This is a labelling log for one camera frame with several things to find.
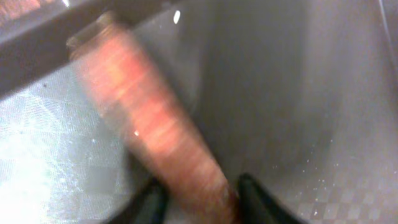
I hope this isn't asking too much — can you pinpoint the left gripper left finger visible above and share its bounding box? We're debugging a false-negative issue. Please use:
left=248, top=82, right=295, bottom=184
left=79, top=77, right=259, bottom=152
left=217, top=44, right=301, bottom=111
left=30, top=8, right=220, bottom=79
left=105, top=178, right=169, bottom=224

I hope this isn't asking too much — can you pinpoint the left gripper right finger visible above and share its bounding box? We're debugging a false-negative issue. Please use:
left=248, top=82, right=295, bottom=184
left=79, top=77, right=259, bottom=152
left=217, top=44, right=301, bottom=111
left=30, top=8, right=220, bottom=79
left=237, top=173, right=306, bottom=224

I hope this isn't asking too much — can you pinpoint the orange carrot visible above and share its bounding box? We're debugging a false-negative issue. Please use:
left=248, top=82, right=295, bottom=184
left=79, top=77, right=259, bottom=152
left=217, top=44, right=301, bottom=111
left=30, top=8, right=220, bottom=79
left=67, top=11, right=239, bottom=223

